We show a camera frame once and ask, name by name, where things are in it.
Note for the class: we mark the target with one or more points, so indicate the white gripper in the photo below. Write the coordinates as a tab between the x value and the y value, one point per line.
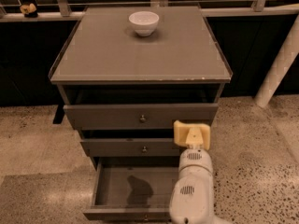
195	159

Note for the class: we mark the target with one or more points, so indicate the yellow sponge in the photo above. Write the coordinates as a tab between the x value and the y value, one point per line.
181	130

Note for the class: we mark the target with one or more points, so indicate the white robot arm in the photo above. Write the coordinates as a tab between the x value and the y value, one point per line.
192	199

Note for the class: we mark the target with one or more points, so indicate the grey top drawer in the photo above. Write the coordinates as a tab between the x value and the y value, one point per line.
137	116

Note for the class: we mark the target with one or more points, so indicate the grey drawer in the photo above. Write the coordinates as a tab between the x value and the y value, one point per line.
137	116
134	189
130	143

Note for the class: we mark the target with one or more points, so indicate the grey bottom drawer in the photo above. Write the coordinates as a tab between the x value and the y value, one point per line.
134	189

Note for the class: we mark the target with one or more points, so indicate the grey wooden drawer cabinet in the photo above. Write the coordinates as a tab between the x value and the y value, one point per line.
106	62

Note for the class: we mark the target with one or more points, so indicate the grey middle drawer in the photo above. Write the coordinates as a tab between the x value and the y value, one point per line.
130	143

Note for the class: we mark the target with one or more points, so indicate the white ceramic bowl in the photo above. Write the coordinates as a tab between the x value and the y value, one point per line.
144	23

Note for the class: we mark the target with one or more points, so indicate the small yellow black object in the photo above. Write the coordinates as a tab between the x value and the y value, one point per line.
29	10

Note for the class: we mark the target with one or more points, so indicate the white diagonal post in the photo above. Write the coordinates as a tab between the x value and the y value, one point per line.
280	66

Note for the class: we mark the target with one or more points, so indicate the metal railing frame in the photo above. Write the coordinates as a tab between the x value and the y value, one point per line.
46	14

